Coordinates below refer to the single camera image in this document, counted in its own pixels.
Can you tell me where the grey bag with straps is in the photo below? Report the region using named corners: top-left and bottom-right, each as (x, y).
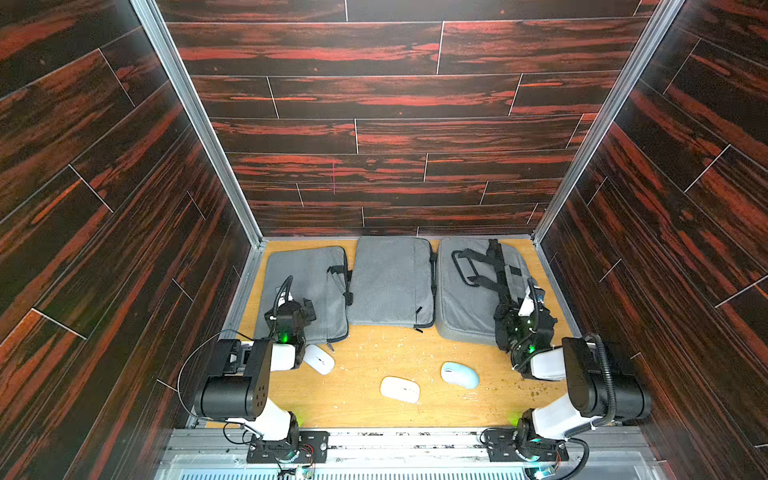
top-left (435, 237), bottom-right (499, 346)

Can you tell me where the light blue mouse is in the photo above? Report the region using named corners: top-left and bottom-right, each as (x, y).
top-left (440, 362), bottom-right (479, 390)

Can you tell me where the grey laptop sleeve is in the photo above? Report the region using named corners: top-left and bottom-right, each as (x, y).
top-left (347, 236), bottom-right (435, 330)

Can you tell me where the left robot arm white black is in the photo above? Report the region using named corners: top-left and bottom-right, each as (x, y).
top-left (188, 275), bottom-right (316, 463)

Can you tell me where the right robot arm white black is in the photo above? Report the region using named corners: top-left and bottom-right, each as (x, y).
top-left (486, 279), bottom-right (652, 463)

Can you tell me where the left white mouse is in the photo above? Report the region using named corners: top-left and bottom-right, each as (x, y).
top-left (303, 345), bottom-right (335, 376)

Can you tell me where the white mouse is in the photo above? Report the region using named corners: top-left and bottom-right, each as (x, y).
top-left (303, 345), bottom-right (335, 376)
top-left (380, 376), bottom-right (421, 404)

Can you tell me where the left grey laptop bag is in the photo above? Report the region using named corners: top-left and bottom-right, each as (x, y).
top-left (255, 246), bottom-right (351, 345)

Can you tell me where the middle white mouse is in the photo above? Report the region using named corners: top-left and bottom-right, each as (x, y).
top-left (380, 376), bottom-right (421, 404)

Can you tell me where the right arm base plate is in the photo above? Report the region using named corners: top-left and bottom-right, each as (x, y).
top-left (478, 428), bottom-right (569, 463)

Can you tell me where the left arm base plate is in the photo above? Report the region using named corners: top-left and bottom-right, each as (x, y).
top-left (246, 430), bottom-right (330, 464)

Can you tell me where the front aluminium rail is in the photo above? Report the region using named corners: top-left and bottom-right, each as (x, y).
top-left (154, 427), bottom-right (671, 479)

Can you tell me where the left aluminium corner post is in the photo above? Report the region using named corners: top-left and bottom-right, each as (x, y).
top-left (129, 0), bottom-right (263, 248)

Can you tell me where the aluminium corner post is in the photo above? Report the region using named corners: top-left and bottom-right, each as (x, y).
top-left (532, 0), bottom-right (685, 248)
top-left (129, 0), bottom-right (263, 248)

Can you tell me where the right aluminium corner post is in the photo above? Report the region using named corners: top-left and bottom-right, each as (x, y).
top-left (532, 0), bottom-right (685, 248)

